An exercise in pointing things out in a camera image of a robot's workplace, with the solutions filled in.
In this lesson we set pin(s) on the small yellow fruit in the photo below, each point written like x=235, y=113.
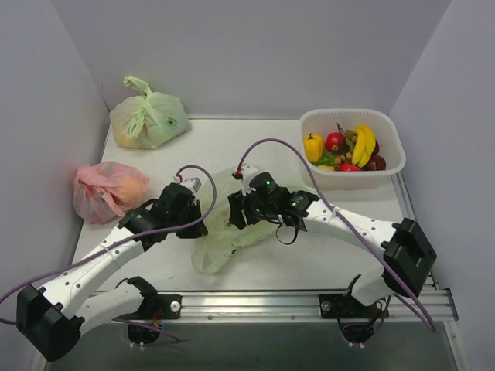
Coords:
x=326, y=168

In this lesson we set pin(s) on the white plastic basket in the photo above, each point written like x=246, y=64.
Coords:
x=322, y=121

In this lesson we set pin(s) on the black base bracket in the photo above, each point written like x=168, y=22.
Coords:
x=333, y=306
x=168, y=306

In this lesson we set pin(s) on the light green fruit bag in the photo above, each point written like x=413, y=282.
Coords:
x=223, y=240

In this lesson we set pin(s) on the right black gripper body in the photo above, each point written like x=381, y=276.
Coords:
x=237, y=209

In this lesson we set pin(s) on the dark red fruit lower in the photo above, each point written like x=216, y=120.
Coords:
x=376, y=163

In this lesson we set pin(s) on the red apple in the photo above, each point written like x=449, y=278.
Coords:
x=334, y=142

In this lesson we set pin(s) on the pink knotted plastic bag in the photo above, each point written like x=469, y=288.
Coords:
x=109, y=189

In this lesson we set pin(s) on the brown longan bunch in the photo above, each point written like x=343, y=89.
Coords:
x=346, y=143

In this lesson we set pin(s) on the yellow bell pepper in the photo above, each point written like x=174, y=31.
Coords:
x=313, y=146

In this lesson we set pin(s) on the yellow banana bunch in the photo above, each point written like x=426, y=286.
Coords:
x=364, y=146

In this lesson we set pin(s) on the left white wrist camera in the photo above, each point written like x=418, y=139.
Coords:
x=193, y=184

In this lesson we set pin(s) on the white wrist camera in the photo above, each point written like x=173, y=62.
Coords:
x=193, y=184
x=245, y=174

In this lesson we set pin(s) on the dark maroon fruit upper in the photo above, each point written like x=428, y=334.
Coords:
x=376, y=149

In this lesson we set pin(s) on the green knotted plastic bag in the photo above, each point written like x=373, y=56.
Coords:
x=148, y=120

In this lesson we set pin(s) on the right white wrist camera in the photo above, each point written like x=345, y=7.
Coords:
x=245, y=174

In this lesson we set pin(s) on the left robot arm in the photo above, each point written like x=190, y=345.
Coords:
x=55, y=316

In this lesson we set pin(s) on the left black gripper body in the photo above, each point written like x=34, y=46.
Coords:
x=191, y=218

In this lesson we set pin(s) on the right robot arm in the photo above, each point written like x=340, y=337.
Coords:
x=404, y=252

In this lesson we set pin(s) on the right black base bracket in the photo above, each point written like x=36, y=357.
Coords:
x=333, y=306

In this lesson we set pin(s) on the red tomato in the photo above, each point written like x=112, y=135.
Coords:
x=348, y=167

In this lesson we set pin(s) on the left black base bracket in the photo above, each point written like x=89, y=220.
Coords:
x=168, y=306

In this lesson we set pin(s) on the aluminium mounting rail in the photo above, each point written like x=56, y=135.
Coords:
x=259, y=306

